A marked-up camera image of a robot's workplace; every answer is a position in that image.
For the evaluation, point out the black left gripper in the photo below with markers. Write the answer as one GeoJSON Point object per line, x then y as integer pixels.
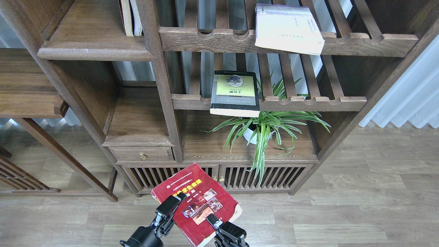
{"type": "Point", "coordinates": [161, 226]}

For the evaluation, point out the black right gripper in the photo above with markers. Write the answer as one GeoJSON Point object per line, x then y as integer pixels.
{"type": "Point", "coordinates": [227, 234]}

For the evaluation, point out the red cover book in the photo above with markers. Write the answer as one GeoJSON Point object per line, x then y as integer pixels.
{"type": "Point", "coordinates": [204, 196]}

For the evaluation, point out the white cover book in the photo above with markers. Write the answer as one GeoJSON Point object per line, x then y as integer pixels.
{"type": "Point", "coordinates": [287, 28]}

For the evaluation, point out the white plant pot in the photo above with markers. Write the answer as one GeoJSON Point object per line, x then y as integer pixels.
{"type": "Point", "coordinates": [250, 133]}

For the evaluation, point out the green spider plant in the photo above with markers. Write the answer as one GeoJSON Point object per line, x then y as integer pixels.
{"type": "Point", "coordinates": [279, 120]}

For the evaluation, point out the dark wooden bookshelf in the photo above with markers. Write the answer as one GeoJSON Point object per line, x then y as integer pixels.
{"type": "Point", "coordinates": [141, 97]}

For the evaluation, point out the black and yellow book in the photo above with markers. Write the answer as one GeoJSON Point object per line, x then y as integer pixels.
{"type": "Point", "coordinates": [235, 94]}

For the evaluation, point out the slatted wooden bench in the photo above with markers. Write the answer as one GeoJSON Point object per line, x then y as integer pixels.
{"type": "Point", "coordinates": [18, 179]}

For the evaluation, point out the white upright book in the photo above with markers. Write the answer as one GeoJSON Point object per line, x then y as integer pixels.
{"type": "Point", "coordinates": [137, 26]}

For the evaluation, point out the beige upright book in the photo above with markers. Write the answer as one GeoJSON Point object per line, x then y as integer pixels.
{"type": "Point", "coordinates": [127, 17]}

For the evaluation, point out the white window curtain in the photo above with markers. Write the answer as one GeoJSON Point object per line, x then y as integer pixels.
{"type": "Point", "coordinates": [414, 98]}

